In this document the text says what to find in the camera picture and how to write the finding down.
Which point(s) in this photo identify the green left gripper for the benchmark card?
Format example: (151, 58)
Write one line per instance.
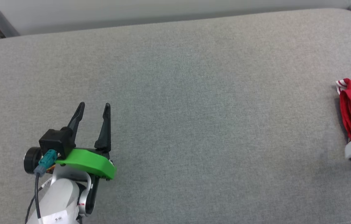
(91, 161)

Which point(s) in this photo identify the white paper tag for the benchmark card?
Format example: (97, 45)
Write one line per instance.
(57, 217)

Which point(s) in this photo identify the grey metal pole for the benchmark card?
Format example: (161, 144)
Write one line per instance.
(2, 23)

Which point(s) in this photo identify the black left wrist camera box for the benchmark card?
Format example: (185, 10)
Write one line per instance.
(55, 141)

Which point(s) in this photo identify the teal left camera connector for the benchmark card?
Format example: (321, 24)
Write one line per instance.
(46, 160)

